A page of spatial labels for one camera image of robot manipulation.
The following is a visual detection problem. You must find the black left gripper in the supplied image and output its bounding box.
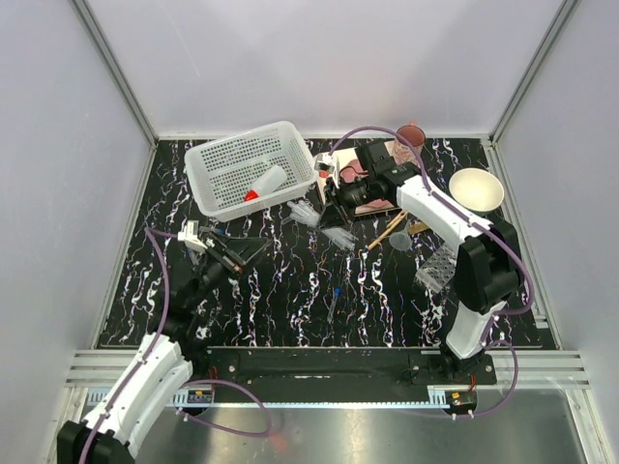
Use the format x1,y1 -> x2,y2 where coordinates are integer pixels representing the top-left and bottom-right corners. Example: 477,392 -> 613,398
187,230 -> 269,309

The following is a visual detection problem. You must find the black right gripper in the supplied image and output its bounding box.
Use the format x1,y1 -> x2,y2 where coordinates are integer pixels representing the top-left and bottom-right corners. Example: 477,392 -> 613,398
315,175 -> 375,233

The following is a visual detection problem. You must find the clear plastic funnel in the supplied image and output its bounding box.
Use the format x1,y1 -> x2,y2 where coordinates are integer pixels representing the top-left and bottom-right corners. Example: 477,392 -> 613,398
389,231 -> 413,252

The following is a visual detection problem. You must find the right controller box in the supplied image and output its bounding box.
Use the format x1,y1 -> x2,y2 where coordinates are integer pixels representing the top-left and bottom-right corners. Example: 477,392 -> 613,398
446,391 -> 478,414

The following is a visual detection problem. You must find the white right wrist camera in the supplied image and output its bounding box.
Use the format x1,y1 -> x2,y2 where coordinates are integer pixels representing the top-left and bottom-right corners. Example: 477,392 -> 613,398
314,152 -> 336,179

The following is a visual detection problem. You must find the pink dotted plate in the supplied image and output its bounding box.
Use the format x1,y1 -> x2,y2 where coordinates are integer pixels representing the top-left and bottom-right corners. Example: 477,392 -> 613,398
339,159 -> 394,215

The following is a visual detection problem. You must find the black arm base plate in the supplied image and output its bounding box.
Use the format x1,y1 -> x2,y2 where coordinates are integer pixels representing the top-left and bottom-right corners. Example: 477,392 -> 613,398
190,347 -> 497,405

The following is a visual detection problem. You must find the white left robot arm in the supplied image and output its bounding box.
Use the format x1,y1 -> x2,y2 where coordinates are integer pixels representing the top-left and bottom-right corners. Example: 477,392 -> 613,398
56,223 -> 270,463

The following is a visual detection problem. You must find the controller box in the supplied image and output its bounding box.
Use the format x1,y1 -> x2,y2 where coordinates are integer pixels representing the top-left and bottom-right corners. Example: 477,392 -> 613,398
187,386 -> 214,407
446,391 -> 478,414

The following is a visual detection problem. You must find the white paper bowl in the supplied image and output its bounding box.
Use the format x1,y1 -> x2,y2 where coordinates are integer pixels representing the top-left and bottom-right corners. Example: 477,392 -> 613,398
449,168 -> 505,214

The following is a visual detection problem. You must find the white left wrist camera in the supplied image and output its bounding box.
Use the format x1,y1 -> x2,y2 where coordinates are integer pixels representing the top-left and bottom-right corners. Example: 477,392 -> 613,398
177,220 -> 208,254

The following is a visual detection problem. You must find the clear test tube rack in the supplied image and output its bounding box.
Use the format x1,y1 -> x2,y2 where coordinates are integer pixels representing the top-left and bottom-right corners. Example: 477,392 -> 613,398
415,245 -> 457,293

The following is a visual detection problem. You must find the left controller box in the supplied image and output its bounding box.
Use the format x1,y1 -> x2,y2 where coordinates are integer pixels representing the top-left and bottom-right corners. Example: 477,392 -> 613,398
187,386 -> 214,407

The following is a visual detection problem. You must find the wooden test tube clamp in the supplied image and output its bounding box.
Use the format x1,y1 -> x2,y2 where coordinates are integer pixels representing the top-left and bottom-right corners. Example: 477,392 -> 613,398
367,211 -> 408,251

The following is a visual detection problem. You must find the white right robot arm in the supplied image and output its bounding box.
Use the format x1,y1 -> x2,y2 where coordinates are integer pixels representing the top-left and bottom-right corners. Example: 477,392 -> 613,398
319,142 -> 524,384

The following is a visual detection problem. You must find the white squeeze bottle red cap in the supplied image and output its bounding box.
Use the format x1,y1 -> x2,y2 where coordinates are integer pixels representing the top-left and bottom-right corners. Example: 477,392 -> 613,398
244,165 -> 287,201

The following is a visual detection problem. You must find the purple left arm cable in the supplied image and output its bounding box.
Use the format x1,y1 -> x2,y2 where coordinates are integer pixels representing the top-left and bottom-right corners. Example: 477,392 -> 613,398
76,227 -> 273,464

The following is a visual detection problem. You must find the white perforated plastic basket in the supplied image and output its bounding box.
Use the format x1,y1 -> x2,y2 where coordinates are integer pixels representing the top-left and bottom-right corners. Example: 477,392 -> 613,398
185,121 -> 318,222

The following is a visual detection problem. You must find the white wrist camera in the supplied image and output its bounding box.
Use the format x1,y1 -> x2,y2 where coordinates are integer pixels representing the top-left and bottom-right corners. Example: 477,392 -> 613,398
314,152 -> 336,179
177,220 -> 208,254

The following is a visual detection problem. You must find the pink patterned mug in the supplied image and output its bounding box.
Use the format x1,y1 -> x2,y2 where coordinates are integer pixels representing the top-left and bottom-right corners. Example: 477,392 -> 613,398
392,122 -> 426,167

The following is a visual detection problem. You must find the strawberry pattern tray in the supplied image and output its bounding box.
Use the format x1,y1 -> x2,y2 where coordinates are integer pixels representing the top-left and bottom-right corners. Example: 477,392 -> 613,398
317,141 -> 398,228

